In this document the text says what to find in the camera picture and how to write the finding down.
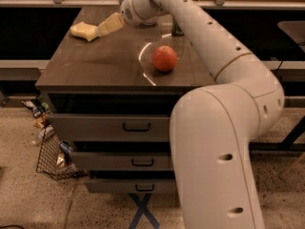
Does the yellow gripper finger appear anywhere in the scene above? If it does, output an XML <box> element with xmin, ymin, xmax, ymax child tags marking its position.
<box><xmin>95</xmin><ymin>12</ymin><xmax>125</xmax><ymax>37</ymax></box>

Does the blue tape cross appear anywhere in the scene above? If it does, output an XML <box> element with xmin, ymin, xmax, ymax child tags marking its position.
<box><xmin>129</xmin><ymin>194</ymin><xmax>160</xmax><ymax>229</ymax></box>

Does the grey drawer cabinet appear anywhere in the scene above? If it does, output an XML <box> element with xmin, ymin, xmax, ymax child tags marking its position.
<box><xmin>36</xmin><ymin>16</ymin><xmax>213</xmax><ymax>181</ymax></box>

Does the red apple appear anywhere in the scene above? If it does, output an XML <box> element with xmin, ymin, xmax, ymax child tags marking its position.
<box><xmin>152</xmin><ymin>46</ymin><xmax>177</xmax><ymax>72</ymax></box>

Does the snack bags pile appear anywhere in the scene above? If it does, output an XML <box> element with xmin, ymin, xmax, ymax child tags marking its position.
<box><xmin>22</xmin><ymin>98</ymin><xmax>53</xmax><ymax>146</ymax></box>

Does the yellow sponge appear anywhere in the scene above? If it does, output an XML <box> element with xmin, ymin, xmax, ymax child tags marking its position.
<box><xmin>70</xmin><ymin>22</ymin><xmax>98</xmax><ymax>42</ymax></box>

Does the middle grey drawer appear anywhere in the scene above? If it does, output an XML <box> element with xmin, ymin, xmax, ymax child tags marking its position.
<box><xmin>71</xmin><ymin>152</ymin><xmax>173</xmax><ymax>171</ymax></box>

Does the bottom grey drawer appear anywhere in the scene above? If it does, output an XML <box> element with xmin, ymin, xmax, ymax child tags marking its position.
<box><xmin>85</xmin><ymin>179</ymin><xmax>176</xmax><ymax>194</ymax></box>

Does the green soda can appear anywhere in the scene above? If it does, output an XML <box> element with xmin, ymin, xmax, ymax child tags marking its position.
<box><xmin>172</xmin><ymin>19</ymin><xmax>184</xmax><ymax>36</ymax></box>

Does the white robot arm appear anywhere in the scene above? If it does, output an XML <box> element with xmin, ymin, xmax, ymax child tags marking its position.
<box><xmin>120</xmin><ymin>0</ymin><xmax>284</xmax><ymax>229</ymax></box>

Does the top grey drawer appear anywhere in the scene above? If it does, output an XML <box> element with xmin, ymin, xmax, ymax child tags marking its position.
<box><xmin>49</xmin><ymin>114</ymin><xmax>169</xmax><ymax>142</ymax></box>

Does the grey drawer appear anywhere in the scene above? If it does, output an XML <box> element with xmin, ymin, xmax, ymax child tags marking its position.
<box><xmin>49</xmin><ymin>114</ymin><xmax>169</xmax><ymax>142</ymax></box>
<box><xmin>85</xmin><ymin>179</ymin><xmax>176</xmax><ymax>194</ymax></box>
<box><xmin>71</xmin><ymin>152</ymin><xmax>173</xmax><ymax>171</ymax></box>

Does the black wire basket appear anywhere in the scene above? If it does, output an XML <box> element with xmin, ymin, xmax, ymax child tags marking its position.
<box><xmin>36</xmin><ymin>135</ymin><xmax>87</xmax><ymax>181</ymax></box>

